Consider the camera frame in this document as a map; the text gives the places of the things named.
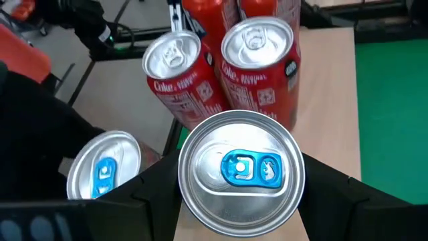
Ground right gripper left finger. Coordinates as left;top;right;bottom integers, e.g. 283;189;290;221
0;149;183;241

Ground red cola can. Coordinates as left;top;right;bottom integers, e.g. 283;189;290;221
180;0;241;64
142;29;231;131
219;15;302;132
237;0;302;44

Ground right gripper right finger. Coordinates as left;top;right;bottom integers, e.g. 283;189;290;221
297;152;428;241

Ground green table mat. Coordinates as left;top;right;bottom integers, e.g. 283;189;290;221
177;38;428;205

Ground orange chair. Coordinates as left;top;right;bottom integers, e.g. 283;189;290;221
0;0;53;84

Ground green can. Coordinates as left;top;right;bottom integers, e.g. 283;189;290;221
177;109;307;238

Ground silver can with blue tab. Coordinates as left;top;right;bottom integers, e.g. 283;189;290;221
66;129;161;201

